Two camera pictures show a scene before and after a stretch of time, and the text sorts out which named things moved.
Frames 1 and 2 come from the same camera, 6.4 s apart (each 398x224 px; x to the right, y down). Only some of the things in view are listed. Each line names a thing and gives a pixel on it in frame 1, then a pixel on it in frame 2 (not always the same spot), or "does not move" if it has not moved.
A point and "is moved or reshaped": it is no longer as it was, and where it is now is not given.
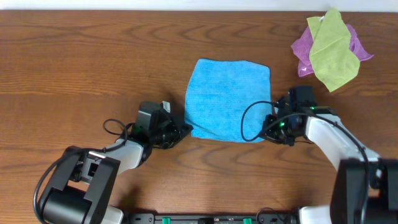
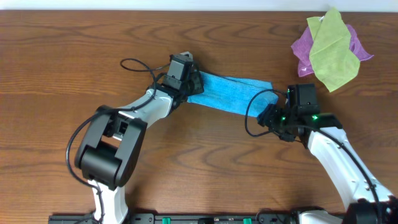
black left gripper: (175, 131) → (193, 83)
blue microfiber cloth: (228, 99) is moved or reshaped
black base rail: (211, 218) does not move
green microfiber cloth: (333, 60) does not move
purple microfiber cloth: (301, 47) does not move
